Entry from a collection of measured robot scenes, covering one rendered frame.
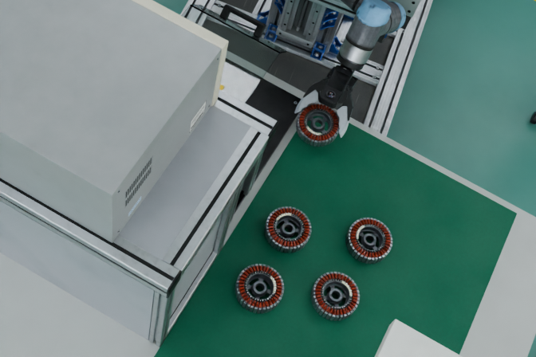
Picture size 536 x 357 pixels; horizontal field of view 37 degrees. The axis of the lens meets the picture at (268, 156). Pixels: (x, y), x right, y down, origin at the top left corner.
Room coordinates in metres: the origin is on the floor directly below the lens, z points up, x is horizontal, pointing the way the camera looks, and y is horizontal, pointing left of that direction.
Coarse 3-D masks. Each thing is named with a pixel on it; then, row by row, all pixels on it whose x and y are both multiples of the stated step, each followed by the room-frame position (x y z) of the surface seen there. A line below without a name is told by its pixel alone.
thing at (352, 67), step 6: (342, 60) 1.26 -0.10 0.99; (342, 66) 1.26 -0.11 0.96; (348, 66) 1.25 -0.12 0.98; (354, 66) 1.25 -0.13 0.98; (360, 66) 1.26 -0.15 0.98; (330, 72) 1.27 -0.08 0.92; (324, 78) 1.24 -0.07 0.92; (354, 78) 1.29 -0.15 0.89; (324, 84) 1.22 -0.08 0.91; (348, 84) 1.24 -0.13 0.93; (354, 84) 1.26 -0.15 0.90; (348, 90) 1.22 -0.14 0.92; (342, 96) 1.21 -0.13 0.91; (342, 102) 1.20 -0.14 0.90
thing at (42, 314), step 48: (480, 192) 1.17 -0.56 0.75; (528, 240) 1.08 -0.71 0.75; (0, 288) 0.53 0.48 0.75; (48, 288) 0.56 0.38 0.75; (528, 288) 0.94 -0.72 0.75; (0, 336) 0.43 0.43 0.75; (48, 336) 0.46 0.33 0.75; (96, 336) 0.49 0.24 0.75; (480, 336) 0.78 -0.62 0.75; (528, 336) 0.82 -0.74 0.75
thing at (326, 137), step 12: (312, 108) 1.20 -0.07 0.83; (324, 108) 1.21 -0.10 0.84; (300, 120) 1.16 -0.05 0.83; (312, 120) 1.18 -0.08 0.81; (324, 120) 1.19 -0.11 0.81; (336, 120) 1.19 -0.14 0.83; (300, 132) 1.13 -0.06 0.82; (312, 132) 1.13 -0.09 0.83; (324, 132) 1.16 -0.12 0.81; (336, 132) 1.16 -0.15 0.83; (312, 144) 1.12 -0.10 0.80; (324, 144) 1.13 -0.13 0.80
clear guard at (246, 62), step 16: (192, 16) 1.18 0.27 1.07; (208, 16) 1.19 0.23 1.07; (224, 32) 1.16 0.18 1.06; (240, 32) 1.18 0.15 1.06; (240, 48) 1.14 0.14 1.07; (256, 48) 1.15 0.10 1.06; (272, 48) 1.16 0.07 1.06; (224, 64) 1.08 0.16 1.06; (240, 64) 1.09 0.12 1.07; (256, 64) 1.11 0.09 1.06; (224, 80) 1.04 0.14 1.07; (240, 80) 1.05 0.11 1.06; (256, 80) 1.06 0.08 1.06; (240, 96) 1.01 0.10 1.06
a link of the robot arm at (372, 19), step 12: (372, 0) 1.36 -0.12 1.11; (360, 12) 1.33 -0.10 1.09; (372, 12) 1.32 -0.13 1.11; (384, 12) 1.33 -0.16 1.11; (360, 24) 1.31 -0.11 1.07; (372, 24) 1.31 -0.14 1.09; (384, 24) 1.32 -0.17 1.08; (348, 36) 1.30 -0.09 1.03; (360, 36) 1.29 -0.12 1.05; (372, 36) 1.30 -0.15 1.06; (360, 48) 1.28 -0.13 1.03; (372, 48) 1.30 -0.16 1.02
